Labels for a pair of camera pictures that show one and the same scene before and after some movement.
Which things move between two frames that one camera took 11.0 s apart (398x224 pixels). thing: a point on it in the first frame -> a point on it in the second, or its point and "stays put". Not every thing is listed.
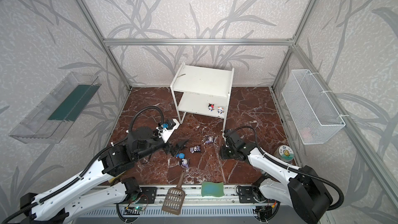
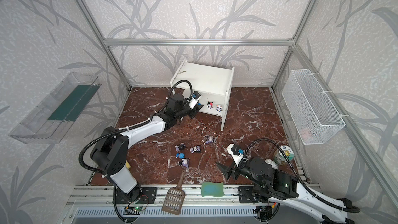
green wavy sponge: (212, 189) stays put
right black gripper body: (226, 153) -> (236, 168)
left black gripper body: (171, 148) -> (194, 108)
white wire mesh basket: (309, 110) stays put
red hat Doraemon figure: (211, 107) stays put
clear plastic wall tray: (49, 119) stays put
